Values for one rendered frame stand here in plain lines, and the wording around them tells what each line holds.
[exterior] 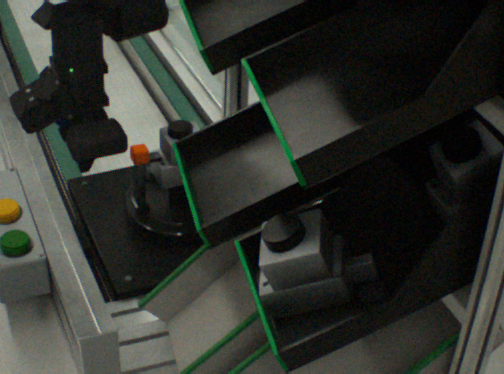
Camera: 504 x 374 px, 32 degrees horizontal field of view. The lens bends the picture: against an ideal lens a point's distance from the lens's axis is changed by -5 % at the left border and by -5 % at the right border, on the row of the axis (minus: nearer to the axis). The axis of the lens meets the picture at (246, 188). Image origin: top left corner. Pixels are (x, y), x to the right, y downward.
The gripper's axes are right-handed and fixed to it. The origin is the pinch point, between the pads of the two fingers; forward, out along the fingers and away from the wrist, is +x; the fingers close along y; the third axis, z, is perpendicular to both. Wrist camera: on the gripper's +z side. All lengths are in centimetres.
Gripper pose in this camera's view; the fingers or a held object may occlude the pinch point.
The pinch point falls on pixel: (82, 146)
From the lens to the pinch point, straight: 105.4
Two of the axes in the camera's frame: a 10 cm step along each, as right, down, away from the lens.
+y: 3.9, 5.4, -7.4
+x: -0.4, 8.2, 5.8
